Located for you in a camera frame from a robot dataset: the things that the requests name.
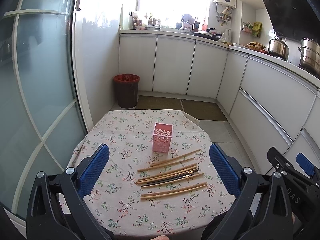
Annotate black chopstick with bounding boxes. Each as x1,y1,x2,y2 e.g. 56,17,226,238
143,168,198,187

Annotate white kitchen cabinets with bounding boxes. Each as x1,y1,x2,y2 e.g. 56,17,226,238
119,30,319,173

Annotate olive floor mat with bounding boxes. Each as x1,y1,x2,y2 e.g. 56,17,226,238
181,100,227,121
136,95,183,111

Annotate floral tablecloth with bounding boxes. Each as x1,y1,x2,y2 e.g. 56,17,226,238
69,109,234,239

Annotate glass sliding door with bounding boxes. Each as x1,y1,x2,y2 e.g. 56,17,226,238
1,0,86,219

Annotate pink perforated utensil holder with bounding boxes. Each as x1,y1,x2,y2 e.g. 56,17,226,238
152,122,173,153

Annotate dark red trash bin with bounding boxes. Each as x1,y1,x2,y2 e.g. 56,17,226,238
113,74,140,108

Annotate steel stock pot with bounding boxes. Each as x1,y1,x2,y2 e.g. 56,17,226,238
298,37,320,77

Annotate steel kettle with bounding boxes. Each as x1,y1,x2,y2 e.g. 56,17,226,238
267,33,289,61

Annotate black frying pan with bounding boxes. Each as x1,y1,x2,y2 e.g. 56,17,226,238
193,28,223,41

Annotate yellow snack bag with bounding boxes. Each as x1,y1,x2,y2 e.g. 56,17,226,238
252,21,263,37

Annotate black range hood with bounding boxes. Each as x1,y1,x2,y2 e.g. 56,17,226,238
263,0,319,43

